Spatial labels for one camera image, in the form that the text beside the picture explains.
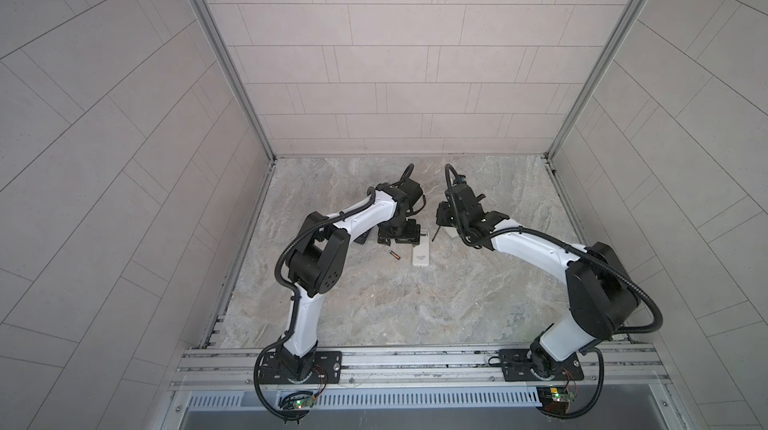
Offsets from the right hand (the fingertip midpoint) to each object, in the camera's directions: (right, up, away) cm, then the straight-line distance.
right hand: (437, 208), depth 90 cm
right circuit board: (+24, -42, -22) cm, 53 cm away
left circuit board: (-35, -40, -24) cm, 59 cm away
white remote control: (-5, -13, -1) cm, 14 cm away
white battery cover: (+1, -3, -22) cm, 22 cm away
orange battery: (-13, -15, +1) cm, 19 cm away
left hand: (-7, -10, +1) cm, 12 cm away
